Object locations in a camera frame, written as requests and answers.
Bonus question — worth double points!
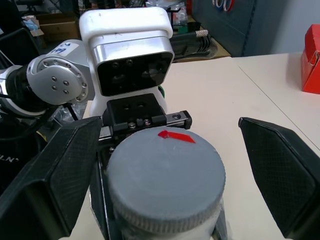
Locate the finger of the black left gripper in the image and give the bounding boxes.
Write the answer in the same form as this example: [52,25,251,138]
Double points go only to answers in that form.
[211,212,229,240]
[89,145,121,240]

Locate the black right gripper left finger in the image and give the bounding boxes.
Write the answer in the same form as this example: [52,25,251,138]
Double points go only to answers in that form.
[0,116,103,240]

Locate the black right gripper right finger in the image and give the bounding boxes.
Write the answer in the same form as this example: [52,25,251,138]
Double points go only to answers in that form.
[237,116,320,240]

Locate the grey screw jar lid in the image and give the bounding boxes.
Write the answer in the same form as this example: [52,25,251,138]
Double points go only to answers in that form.
[106,126,226,232]

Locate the brown cardboard box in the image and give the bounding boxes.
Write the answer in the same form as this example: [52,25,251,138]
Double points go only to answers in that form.
[35,11,81,43]

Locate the red cardboard box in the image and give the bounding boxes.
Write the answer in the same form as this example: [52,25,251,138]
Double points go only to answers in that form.
[300,23,320,95]

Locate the black bag with white lettering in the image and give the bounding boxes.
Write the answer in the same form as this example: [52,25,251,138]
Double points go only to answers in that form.
[0,119,52,195]

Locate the black chair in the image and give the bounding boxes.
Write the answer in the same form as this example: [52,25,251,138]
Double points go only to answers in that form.
[0,27,41,69]

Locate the coloured tape rolls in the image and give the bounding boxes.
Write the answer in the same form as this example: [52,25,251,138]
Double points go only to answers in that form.
[211,0,236,13]

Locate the blue metal cabinet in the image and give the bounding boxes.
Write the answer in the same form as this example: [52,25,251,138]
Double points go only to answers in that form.
[191,0,320,57]

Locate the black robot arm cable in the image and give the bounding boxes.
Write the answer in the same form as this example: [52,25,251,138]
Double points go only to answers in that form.
[0,91,77,142]

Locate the black device with braided hose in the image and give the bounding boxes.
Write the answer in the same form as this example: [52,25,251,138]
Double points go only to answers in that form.
[169,29,219,61]

